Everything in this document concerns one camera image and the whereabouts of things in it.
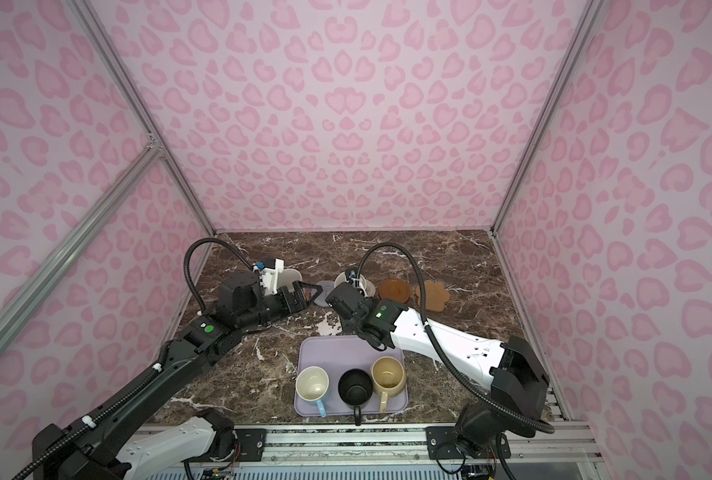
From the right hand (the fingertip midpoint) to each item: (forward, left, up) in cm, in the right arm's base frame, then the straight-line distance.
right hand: (352, 307), depth 79 cm
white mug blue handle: (-16, +11, -14) cm, 24 cm away
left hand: (-1, +8, +9) cm, 13 cm away
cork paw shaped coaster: (+14, -26, -17) cm, 34 cm away
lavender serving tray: (-5, +6, -20) cm, 21 cm away
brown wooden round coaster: (+16, -13, -16) cm, 26 cm away
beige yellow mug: (-13, -10, -17) cm, 23 cm away
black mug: (-16, -1, -15) cm, 22 cm away
